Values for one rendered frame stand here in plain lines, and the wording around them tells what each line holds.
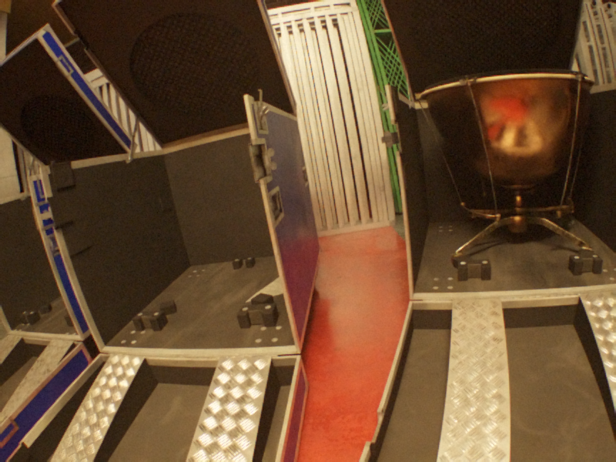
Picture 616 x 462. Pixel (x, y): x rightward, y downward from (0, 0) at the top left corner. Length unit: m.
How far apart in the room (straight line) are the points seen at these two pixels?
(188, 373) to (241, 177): 1.15
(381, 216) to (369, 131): 0.73
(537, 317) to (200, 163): 1.90
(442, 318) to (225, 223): 1.35
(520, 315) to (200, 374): 1.21
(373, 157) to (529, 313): 1.95
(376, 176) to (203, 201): 1.49
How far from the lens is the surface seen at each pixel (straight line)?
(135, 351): 1.38
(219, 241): 2.07
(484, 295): 1.29
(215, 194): 2.00
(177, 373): 1.30
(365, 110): 2.84
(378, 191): 2.84
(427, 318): 1.32
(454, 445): 0.91
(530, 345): 1.29
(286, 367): 1.11
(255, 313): 1.24
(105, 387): 1.32
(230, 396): 1.02
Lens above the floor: 0.79
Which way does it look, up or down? 15 degrees down
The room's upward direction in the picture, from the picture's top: 10 degrees counter-clockwise
